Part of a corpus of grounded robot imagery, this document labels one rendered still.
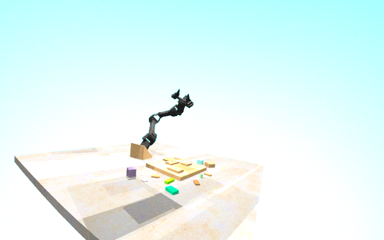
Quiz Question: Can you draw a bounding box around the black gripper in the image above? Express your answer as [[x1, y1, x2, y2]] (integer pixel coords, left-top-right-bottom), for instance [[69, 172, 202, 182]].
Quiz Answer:
[[171, 88, 194, 109]]

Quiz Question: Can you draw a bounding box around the turquoise rectangular block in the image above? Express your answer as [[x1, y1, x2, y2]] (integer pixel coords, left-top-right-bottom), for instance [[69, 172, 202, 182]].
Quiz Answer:
[[165, 185, 179, 195]]

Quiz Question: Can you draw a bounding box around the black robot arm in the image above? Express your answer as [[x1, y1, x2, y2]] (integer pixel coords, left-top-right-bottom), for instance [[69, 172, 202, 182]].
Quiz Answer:
[[140, 104, 184, 150]]

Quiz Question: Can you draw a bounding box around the light blue block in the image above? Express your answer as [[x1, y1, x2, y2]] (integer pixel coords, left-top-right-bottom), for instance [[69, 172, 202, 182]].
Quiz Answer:
[[196, 158, 204, 165]]

